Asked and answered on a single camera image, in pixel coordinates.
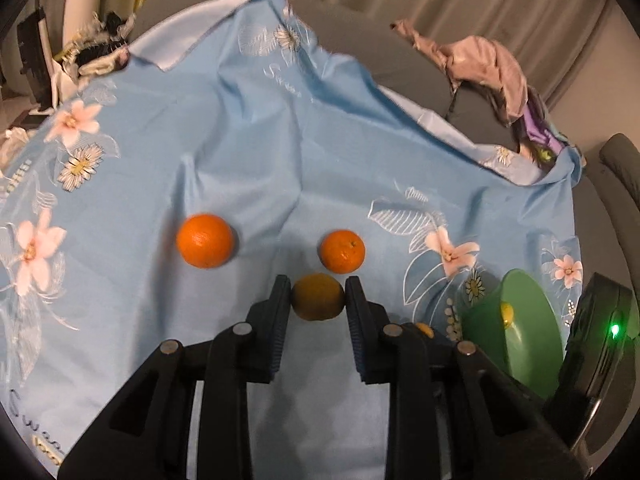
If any small yellow fruit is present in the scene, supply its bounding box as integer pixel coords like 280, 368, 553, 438
416, 322, 435, 339
292, 273, 345, 322

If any pink-grey crumpled garment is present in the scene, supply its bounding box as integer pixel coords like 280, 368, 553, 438
390, 20, 527, 126

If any light blue floral cloth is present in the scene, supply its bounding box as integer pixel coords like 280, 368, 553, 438
1, 0, 582, 474

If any black white clutter pile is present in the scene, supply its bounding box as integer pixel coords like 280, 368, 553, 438
51, 12, 137, 103

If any green plastic bowl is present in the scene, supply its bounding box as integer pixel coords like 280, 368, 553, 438
462, 269, 563, 400

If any orange mandarin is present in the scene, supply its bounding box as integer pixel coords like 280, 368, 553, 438
176, 214, 235, 269
319, 230, 366, 274

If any white cylindrical lamp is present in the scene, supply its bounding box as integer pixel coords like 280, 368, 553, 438
62, 0, 101, 50

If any yellow-green fruit in bowl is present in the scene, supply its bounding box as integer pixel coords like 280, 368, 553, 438
500, 301, 515, 328

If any left orange mandarin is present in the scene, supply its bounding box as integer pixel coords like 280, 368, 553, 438
176, 214, 235, 269

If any right orange mandarin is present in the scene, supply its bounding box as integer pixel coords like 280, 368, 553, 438
319, 230, 366, 274

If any purple folded garment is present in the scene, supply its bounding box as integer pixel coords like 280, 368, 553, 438
518, 86, 570, 167

